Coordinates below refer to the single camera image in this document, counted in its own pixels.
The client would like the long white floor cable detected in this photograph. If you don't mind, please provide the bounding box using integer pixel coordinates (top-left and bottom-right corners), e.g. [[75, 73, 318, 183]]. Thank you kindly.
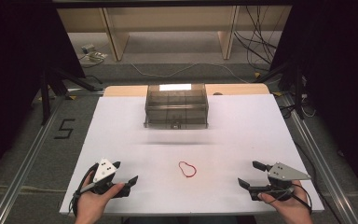
[[131, 62, 250, 84]]

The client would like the light wooden desk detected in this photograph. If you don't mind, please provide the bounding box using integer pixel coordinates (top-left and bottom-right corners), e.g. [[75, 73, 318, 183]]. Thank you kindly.
[[56, 5, 294, 63]]

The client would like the black metal stand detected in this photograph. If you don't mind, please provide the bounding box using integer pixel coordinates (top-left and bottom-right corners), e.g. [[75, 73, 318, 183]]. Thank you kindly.
[[39, 66, 105, 126], [255, 60, 308, 120]]

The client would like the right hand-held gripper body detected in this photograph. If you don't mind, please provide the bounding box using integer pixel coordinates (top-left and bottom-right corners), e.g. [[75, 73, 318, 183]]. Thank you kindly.
[[247, 161, 312, 202]]

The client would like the person's right hand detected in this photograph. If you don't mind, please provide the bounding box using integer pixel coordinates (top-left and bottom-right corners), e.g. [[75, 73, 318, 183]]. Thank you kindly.
[[256, 180, 314, 224]]

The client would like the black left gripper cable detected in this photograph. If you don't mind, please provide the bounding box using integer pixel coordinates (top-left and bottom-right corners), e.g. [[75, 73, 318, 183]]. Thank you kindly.
[[68, 162, 100, 217]]

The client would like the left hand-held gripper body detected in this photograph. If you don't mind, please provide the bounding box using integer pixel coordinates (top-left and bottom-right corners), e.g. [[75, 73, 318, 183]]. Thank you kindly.
[[85, 157, 131, 199]]

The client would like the person's left hand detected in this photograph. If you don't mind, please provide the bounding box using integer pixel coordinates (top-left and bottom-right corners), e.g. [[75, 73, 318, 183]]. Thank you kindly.
[[74, 172, 126, 224]]

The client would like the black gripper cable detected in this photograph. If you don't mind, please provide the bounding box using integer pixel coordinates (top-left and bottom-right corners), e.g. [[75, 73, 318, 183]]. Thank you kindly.
[[268, 182, 313, 209], [68, 162, 100, 217]]

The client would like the black curtain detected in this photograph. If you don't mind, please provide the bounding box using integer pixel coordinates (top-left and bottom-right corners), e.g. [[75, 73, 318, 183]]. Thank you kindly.
[[0, 0, 87, 189], [269, 0, 358, 200]]

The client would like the coiled white cable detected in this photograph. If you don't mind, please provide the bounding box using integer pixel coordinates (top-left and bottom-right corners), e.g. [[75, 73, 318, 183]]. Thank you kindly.
[[81, 50, 109, 69]]

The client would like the clear smoky drawer box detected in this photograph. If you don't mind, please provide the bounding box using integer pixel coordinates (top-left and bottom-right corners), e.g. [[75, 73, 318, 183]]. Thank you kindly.
[[143, 82, 210, 131]]

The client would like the aluminium floor rail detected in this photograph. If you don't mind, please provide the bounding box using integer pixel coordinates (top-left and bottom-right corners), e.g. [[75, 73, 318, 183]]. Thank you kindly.
[[0, 92, 73, 224], [279, 92, 358, 224]]

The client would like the thin black floor cable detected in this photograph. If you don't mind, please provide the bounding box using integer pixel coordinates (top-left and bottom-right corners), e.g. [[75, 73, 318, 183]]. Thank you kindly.
[[293, 141, 340, 224]]

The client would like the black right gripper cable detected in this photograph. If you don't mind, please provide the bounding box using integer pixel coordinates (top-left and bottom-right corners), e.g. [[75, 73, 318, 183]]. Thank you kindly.
[[268, 182, 313, 209]]

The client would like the grey power adapter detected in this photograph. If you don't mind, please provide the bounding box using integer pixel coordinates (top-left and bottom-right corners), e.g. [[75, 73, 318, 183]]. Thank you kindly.
[[80, 43, 96, 54]]

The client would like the red rubber band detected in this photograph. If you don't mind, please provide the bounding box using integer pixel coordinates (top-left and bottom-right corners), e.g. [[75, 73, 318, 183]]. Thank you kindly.
[[177, 161, 198, 179]]

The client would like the bundle of black cables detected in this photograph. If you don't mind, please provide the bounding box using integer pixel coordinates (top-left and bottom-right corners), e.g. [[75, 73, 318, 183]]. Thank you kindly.
[[233, 5, 282, 65]]

